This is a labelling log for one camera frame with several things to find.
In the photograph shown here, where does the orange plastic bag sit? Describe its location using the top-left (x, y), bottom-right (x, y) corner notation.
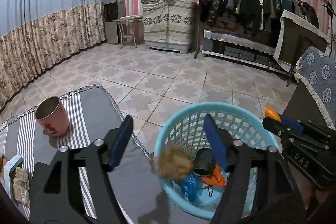
top-left (201, 164), bottom-right (226, 188)

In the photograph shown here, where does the printed snack wrapper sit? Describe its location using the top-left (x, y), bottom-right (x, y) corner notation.
top-left (13, 166), bottom-right (30, 207)

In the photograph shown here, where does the black mesh cup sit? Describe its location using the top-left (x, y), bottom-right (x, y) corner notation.
top-left (193, 148), bottom-right (216, 177)

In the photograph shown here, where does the white blue paper packet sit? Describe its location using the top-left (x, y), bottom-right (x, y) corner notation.
top-left (4, 155), bottom-right (23, 200)

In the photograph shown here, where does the blue plastic bag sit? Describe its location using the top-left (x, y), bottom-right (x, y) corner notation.
top-left (179, 173), bottom-right (203, 203)

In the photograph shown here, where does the brown paper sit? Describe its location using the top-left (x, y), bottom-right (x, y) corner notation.
top-left (156, 146), bottom-right (194, 182)

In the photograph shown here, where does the orange fruit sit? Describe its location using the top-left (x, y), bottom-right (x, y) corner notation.
top-left (265, 105), bottom-right (281, 122)

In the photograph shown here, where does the blue floral sofa cover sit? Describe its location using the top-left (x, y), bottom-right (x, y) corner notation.
top-left (294, 47), bottom-right (335, 130)

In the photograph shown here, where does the pink metal mug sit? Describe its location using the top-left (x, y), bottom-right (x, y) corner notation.
top-left (34, 96), bottom-right (70, 137)

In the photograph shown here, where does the teal plastic basket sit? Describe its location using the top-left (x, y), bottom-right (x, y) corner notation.
top-left (154, 102), bottom-right (279, 220)

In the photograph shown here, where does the low bench with lace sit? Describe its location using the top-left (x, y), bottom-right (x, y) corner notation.
top-left (202, 29), bottom-right (294, 75)

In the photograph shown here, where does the clothes rack with garments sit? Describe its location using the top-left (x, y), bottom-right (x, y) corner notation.
top-left (192, 0), bottom-right (319, 49)

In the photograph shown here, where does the cloth covered cabinet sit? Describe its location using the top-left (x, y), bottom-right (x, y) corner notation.
top-left (142, 0), bottom-right (196, 54)

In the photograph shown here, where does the blue floral curtain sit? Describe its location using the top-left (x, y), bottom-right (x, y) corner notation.
top-left (1, 0), bottom-right (105, 105)

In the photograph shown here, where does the grey water dispenser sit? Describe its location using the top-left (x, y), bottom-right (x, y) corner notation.
top-left (103, 0), bottom-right (126, 44)

